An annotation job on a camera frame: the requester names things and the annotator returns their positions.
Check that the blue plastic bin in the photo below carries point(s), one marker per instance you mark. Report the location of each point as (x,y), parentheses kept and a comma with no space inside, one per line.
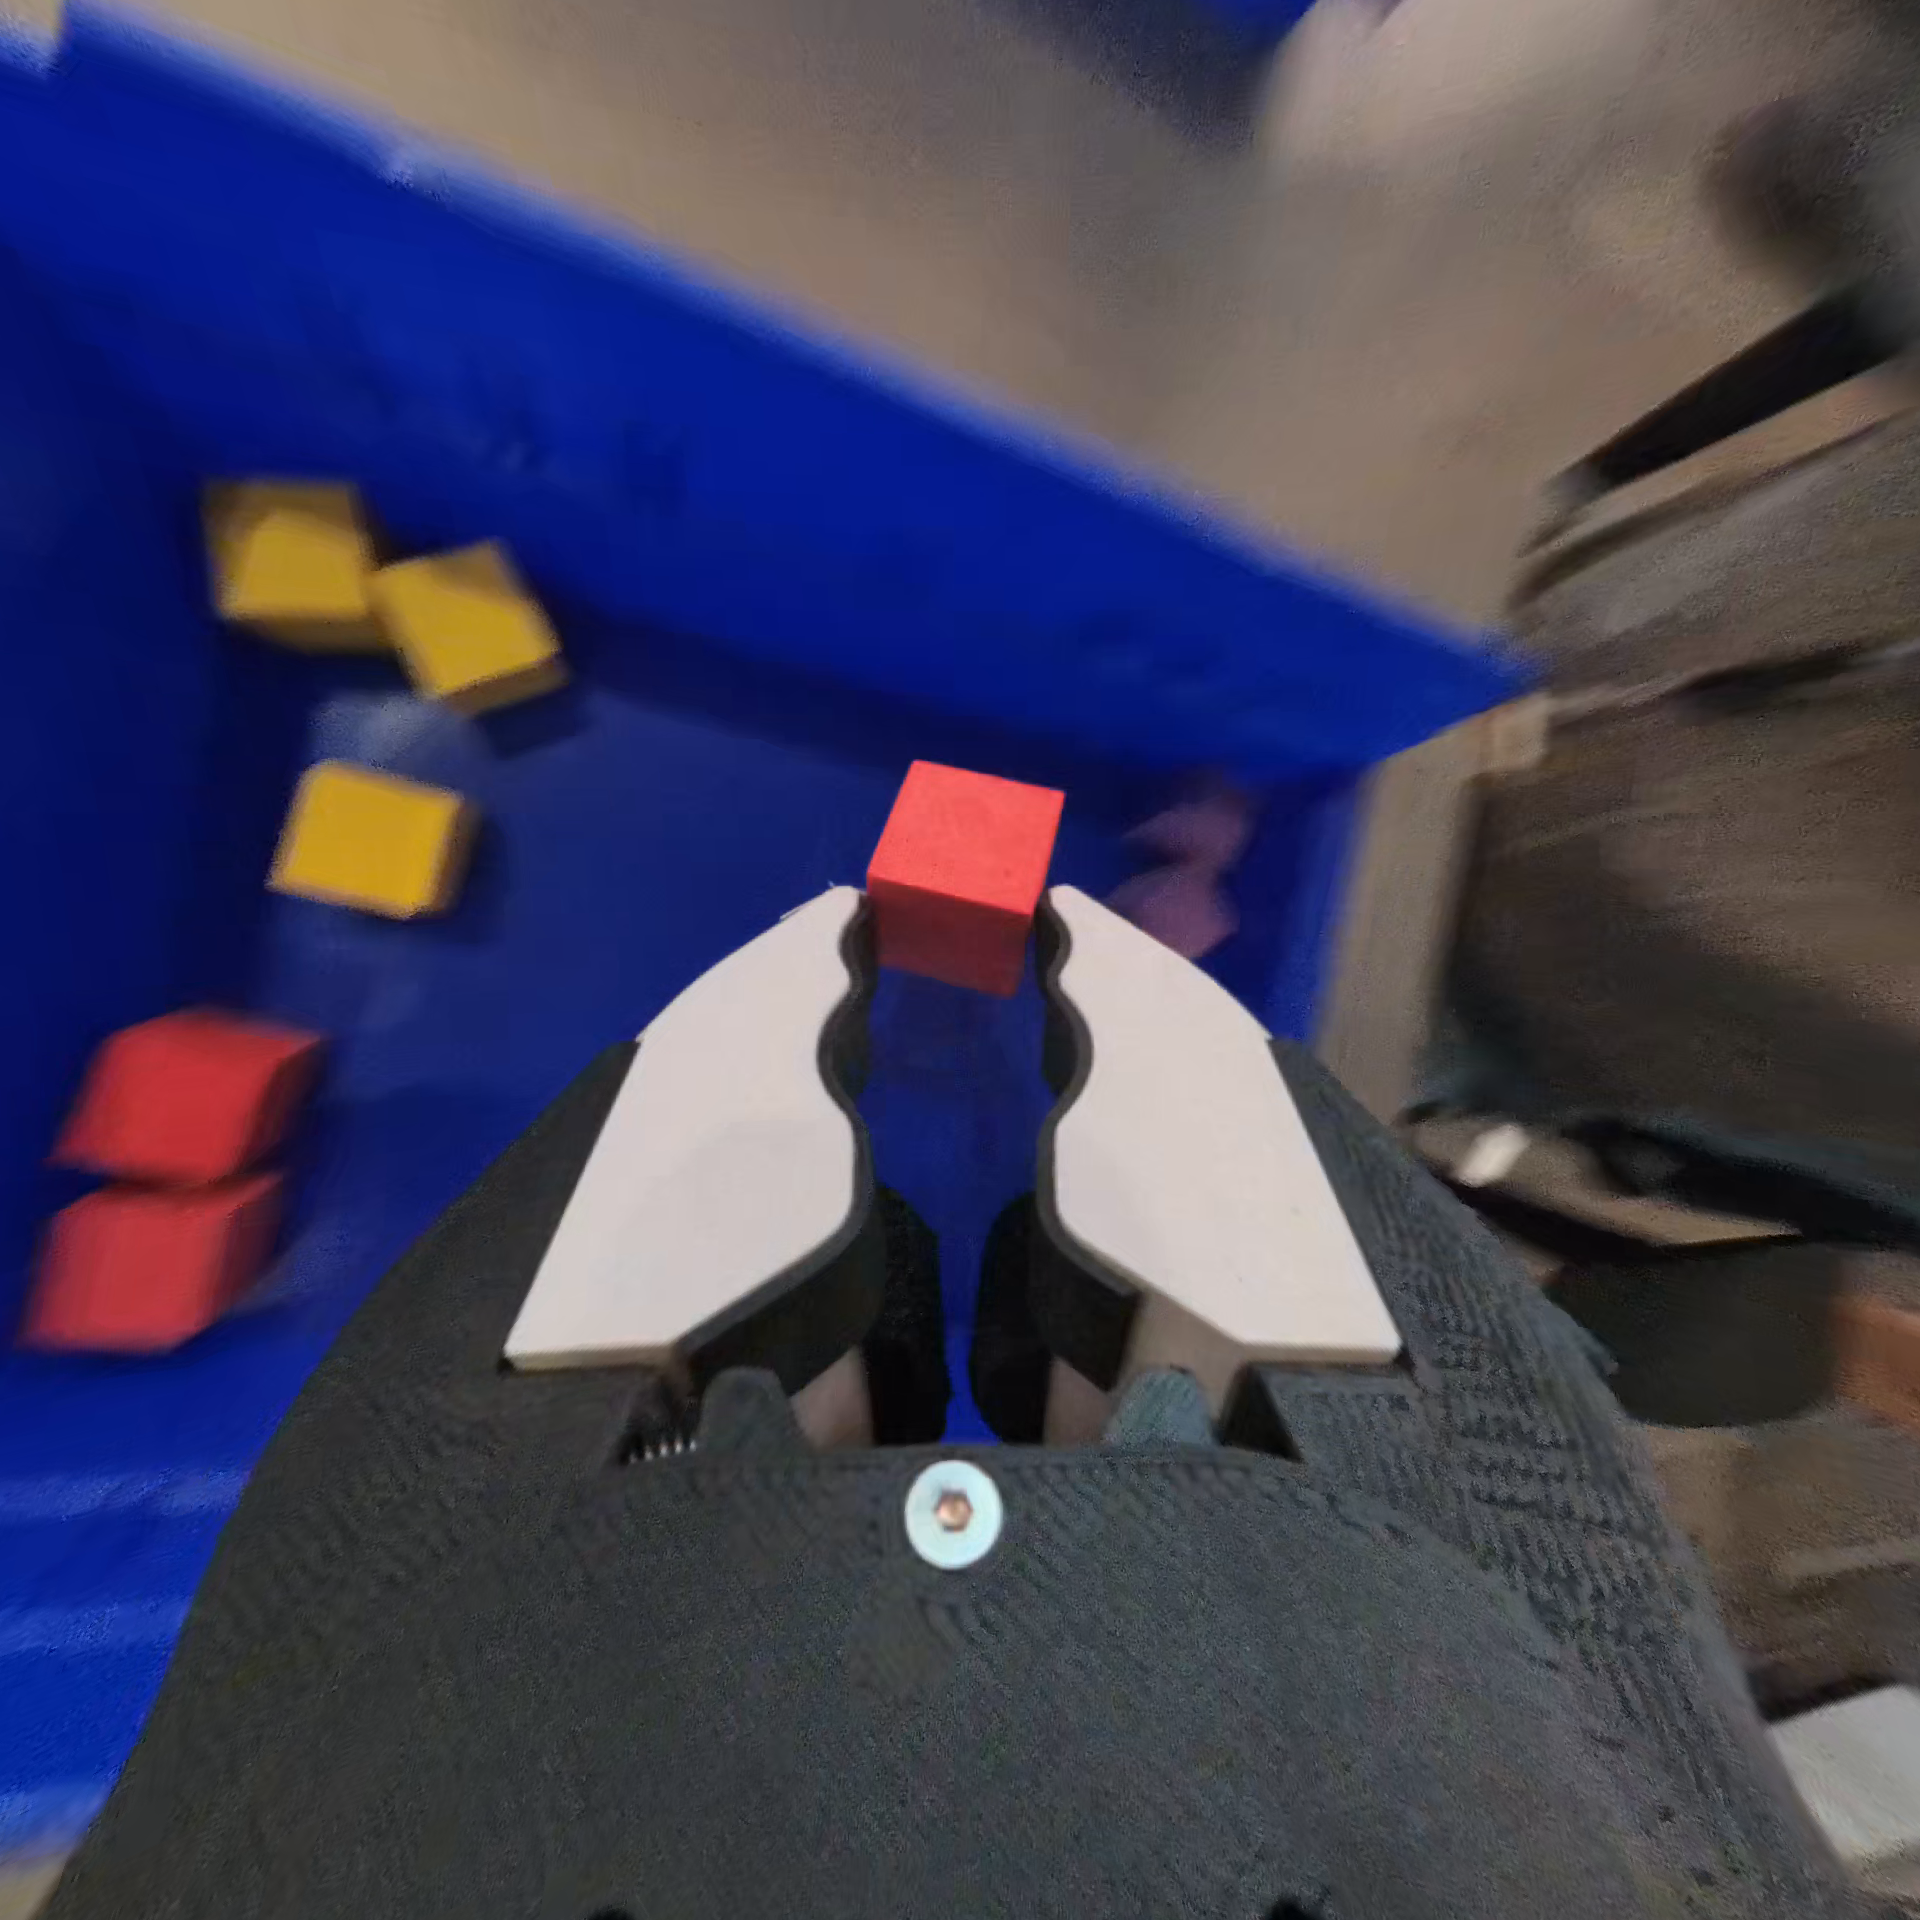
(675,494)

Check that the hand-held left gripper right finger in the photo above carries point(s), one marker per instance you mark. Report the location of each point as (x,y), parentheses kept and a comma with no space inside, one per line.
(1215,1184)

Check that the white box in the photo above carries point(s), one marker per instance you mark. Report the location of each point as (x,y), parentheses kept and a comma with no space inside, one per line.
(1853,1779)

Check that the red cube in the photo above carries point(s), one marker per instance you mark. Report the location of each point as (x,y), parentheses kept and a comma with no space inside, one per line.
(188,1096)
(150,1259)
(961,886)

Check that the purple cube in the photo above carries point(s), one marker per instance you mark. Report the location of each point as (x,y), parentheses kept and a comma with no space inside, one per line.
(1185,886)

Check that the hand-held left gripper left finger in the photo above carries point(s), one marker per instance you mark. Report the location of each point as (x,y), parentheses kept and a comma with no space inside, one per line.
(706,1184)

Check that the black office chair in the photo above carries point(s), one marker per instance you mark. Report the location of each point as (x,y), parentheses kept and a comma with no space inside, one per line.
(1682,931)

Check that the yellow cube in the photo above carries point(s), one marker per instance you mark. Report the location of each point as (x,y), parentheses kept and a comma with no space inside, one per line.
(285,563)
(466,630)
(369,839)

